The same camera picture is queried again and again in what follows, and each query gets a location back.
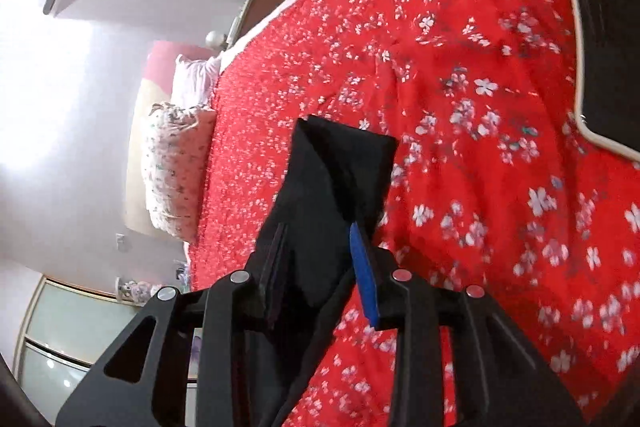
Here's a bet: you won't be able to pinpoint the pink floral pillow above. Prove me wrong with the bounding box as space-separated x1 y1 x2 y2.
141 103 217 244

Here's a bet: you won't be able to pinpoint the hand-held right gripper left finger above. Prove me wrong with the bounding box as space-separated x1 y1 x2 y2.
55 222 289 427

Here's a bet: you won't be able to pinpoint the small white figurine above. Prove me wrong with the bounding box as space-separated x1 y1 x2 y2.
116 278 152 304

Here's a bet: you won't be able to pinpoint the frosted glass wardrobe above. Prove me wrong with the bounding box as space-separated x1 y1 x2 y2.
14 276 203 427

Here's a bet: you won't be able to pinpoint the white pillow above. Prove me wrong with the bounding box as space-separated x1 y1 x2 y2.
172 54 223 110

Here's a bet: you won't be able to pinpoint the black pants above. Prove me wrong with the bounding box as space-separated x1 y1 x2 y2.
245 116 399 427

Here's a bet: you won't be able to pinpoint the brown wooden nightstand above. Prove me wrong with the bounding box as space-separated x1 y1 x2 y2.
239 0 285 48

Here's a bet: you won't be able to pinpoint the red floral blanket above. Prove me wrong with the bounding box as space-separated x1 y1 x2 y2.
186 0 640 427

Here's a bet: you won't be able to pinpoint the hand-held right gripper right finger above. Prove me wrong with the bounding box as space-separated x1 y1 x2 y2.
349 222 587 427

